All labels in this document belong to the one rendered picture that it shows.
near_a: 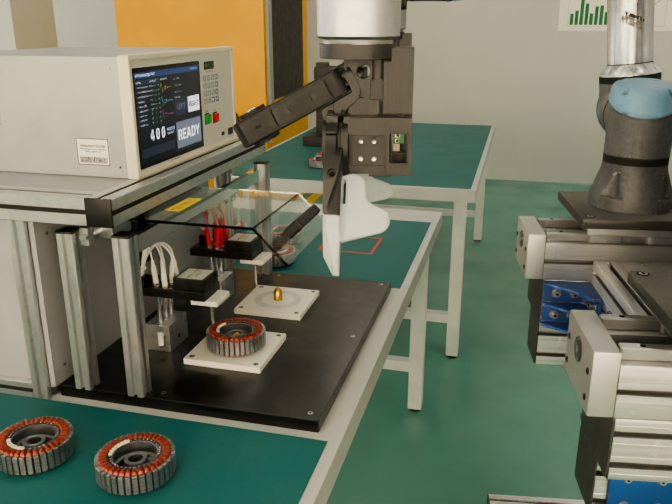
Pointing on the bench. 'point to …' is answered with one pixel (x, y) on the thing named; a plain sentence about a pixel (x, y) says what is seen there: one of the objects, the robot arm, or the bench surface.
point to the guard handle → (301, 221)
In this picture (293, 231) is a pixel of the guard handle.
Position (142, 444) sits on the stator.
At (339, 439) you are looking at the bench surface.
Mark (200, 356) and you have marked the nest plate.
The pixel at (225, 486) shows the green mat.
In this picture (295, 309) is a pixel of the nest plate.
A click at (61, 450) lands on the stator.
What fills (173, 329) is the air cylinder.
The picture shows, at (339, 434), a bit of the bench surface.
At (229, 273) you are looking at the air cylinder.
